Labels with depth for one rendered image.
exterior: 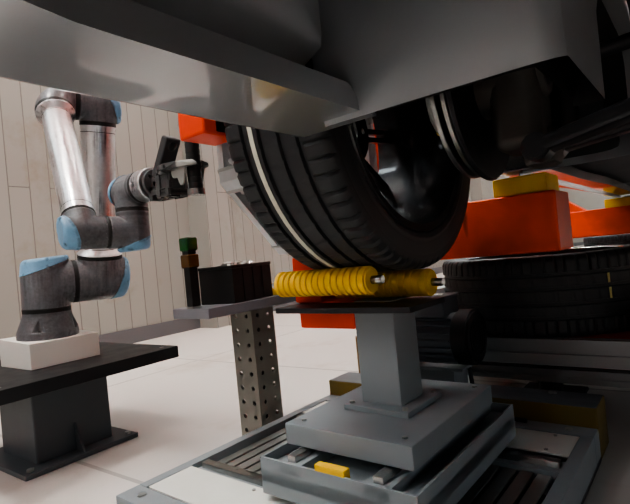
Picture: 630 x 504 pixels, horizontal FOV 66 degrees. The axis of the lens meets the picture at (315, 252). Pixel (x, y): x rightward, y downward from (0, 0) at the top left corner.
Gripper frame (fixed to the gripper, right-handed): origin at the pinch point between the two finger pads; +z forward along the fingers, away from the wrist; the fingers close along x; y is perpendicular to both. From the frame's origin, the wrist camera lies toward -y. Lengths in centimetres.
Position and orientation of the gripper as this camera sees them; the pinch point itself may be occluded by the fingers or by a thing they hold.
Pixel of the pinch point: (198, 161)
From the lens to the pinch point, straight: 125.8
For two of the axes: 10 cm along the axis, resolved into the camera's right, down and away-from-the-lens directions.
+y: 1.0, 10.0, -0.1
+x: -6.2, 0.5, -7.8
